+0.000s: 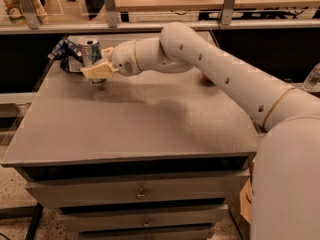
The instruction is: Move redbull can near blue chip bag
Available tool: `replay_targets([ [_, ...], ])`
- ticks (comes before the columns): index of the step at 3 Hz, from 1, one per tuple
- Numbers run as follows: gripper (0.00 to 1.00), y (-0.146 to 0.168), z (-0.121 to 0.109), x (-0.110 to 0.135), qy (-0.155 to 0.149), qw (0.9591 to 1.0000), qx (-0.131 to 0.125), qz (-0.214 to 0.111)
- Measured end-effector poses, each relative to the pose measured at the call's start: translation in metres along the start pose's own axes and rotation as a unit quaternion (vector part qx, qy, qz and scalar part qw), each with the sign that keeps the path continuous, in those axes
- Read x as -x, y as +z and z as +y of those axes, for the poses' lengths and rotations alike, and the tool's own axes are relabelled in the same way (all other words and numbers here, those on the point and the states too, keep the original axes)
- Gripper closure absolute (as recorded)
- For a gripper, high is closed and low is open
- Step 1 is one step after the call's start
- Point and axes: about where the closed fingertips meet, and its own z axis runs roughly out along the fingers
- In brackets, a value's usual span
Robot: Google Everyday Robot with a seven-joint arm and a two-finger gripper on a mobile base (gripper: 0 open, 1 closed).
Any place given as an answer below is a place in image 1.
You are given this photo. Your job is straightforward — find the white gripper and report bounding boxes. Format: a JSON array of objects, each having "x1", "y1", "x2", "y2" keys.
[{"x1": 80, "y1": 40, "x2": 141, "y2": 79}]

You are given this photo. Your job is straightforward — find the silver blue Red Bull can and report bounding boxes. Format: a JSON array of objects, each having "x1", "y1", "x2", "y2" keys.
[{"x1": 78, "y1": 35, "x2": 102, "y2": 73}]

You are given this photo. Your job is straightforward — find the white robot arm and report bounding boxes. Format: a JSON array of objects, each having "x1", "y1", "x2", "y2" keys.
[{"x1": 81, "y1": 22, "x2": 320, "y2": 240}]

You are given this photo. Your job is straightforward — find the crumpled blue chip bag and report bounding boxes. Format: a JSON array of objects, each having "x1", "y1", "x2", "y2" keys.
[{"x1": 48, "y1": 36, "x2": 83, "y2": 73}]

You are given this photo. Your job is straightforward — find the red apple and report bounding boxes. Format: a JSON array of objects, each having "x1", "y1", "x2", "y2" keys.
[{"x1": 201, "y1": 73, "x2": 214, "y2": 84}]

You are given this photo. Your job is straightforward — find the grey drawer cabinet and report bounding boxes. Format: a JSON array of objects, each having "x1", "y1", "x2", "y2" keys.
[{"x1": 2, "y1": 66, "x2": 258, "y2": 240}]

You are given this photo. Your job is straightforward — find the colourful snack package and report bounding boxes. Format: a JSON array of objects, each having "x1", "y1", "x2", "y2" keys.
[{"x1": 0, "y1": 0, "x2": 47, "y2": 24}]

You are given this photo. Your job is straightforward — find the grey metal railing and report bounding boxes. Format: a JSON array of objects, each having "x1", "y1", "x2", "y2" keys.
[{"x1": 1, "y1": 0, "x2": 320, "y2": 34}]

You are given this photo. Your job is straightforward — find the top drawer metal knob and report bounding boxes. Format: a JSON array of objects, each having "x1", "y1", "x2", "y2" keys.
[{"x1": 136, "y1": 189, "x2": 146, "y2": 200}]

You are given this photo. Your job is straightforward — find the drawer metal knob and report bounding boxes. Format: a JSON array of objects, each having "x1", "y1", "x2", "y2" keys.
[
  {"x1": 143, "y1": 219, "x2": 151, "y2": 227},
  {"x1": 136, "y1": 189, "x2": 146, "y2": 200}
]

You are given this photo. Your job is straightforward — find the cardboard box of snacks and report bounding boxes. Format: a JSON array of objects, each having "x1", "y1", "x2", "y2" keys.
[{"x1": 240, "y1": 161, "x2": 255, "y2": 223}]

